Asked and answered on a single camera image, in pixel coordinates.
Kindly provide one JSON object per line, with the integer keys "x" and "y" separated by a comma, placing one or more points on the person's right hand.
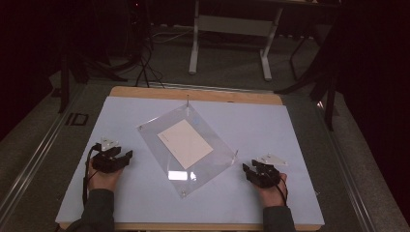
{"x": 270, "y": 195}

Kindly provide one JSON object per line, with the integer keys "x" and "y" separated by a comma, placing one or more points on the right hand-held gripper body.
{"x": 268, "y": 175}

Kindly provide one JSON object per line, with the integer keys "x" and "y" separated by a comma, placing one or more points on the pale blue table mat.
{"x": 257, "y": 129}

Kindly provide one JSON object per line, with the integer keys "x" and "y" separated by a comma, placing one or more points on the white metal desk frame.
{"x": 232, "y": 25}

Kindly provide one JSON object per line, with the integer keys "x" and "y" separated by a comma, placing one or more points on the metal floor rail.
{"x": 35, "y": 161}
{"x": 346, "y": 167}

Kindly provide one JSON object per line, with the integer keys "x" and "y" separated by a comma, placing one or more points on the clear acrylic photo frame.
{"x": 206, "y": 135}

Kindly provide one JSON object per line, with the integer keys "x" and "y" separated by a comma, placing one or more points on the person's left hand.
{"x": 103, "y": 180}

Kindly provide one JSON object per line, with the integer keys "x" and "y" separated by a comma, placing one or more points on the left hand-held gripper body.
{"x": 104, "y": 162}

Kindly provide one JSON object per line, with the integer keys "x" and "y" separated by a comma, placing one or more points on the black stand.
{"x": 328, "y": 96}
{"x": 64, "y": 80}

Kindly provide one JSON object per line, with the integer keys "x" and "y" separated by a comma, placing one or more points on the photo print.
{"x": 185, "y": 144}

